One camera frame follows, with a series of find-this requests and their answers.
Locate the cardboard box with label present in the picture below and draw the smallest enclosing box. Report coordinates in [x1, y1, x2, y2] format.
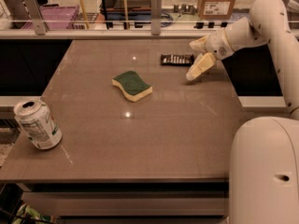
[197, 0, 235, 20]

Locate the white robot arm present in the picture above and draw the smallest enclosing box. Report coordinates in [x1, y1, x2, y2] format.
[186, 0, 299, 224]

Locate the purple plastic crate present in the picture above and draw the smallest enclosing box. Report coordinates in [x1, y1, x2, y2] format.
[36, 6, 79, 30]

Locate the yellow pole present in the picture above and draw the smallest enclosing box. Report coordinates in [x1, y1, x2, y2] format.
[79, 0, 90, 30]

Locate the black rxbar chocolate wrapper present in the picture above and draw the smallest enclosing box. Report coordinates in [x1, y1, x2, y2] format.
[160, 54, 194, 66]

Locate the green yellow sponge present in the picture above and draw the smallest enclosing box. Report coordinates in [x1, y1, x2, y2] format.
[112, 71, 152, 102]

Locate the metal railing post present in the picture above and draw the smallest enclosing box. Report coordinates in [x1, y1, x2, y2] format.
[23, 0, 48, 35]
[150, 0, 162, 35]

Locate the green patterned bag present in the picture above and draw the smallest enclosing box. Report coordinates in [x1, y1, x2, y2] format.
[11, 203, 55, 224]

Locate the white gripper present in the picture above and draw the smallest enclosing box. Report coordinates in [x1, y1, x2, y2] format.
[186, 28, 235, 81]

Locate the middle metal railing post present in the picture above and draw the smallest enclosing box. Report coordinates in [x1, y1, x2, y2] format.
[150, 0, 162, 35]

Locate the left metal railing post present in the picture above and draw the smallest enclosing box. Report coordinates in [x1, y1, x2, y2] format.
[23, 0, 48, 35]

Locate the white green 7up can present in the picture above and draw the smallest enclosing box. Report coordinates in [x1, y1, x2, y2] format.
[13, 98, 63, 150]

